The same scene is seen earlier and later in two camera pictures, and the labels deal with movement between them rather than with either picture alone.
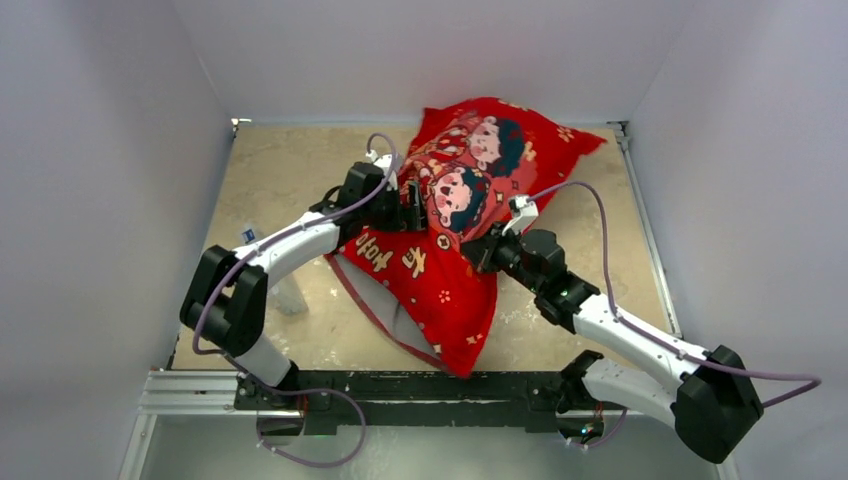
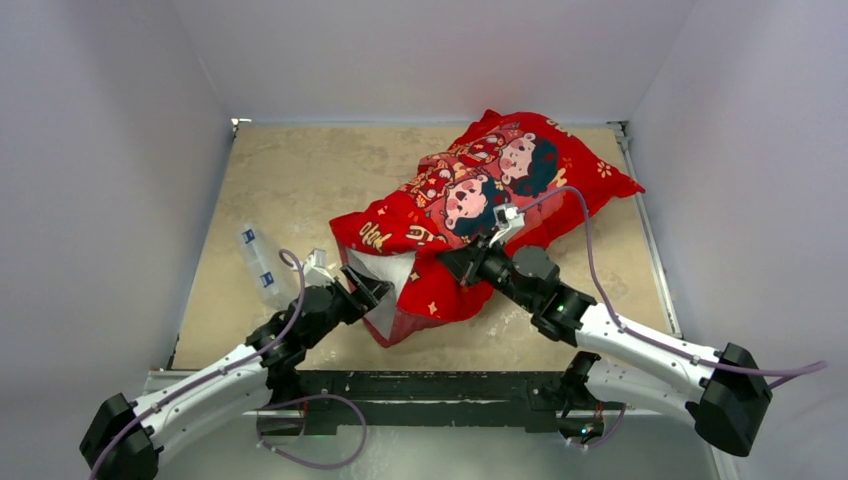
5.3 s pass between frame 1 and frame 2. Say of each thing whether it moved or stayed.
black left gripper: moved
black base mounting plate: stayed
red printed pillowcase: moved
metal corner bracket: stayed
